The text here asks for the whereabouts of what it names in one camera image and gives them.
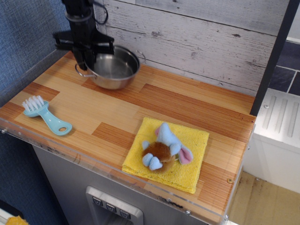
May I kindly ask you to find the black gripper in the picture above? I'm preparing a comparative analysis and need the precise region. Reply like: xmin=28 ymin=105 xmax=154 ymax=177
xmin=53 ymin=17 xmax=114 ymax=70

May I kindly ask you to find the stainless steel pan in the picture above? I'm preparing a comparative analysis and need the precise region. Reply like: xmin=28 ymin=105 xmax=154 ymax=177
xmin=75 ymin=45 xmax=141 ymax=90

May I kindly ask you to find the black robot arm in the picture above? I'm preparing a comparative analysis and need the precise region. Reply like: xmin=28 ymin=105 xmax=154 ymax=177
xmin=53 ymin=0 xmax=114 ymax=70

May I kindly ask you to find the light blue dish brush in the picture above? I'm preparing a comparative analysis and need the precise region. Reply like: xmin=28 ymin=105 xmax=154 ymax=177
xmin=22 ymin=95 xmax=72 ymax=136

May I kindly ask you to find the blue and brown plush toy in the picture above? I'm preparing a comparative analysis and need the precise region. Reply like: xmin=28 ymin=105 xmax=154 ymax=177
xmin=142 ymin=122 xmax=194 ymax=173

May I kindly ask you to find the silver button control panel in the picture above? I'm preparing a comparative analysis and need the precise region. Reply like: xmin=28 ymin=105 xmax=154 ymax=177
xmin=86 ymin=186 xmax=144 ymax=225

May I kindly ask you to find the yellow folded cloth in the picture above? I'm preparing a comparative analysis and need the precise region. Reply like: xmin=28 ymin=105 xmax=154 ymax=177
xmin=122 ymin=117 xmax=209 ymax=194

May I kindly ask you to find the yellow object bottom left corner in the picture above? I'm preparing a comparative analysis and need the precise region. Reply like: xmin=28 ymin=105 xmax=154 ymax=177
xmin=0 ymin=216 xmax=29 ymax=225

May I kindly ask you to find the white ridged side cabinet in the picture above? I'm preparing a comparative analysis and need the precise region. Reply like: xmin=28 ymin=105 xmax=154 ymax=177
xmin=243 ymin=89 xmax=300 ymax=193

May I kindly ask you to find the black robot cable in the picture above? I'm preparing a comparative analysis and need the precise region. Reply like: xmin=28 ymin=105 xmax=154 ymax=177
xmin=92 ymin=1 xmax=109 ymax=25

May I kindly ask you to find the dark right vertical post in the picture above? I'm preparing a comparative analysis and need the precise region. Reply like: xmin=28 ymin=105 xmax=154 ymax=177
xmin=249 ymin=0 xmax=300 ymax=116

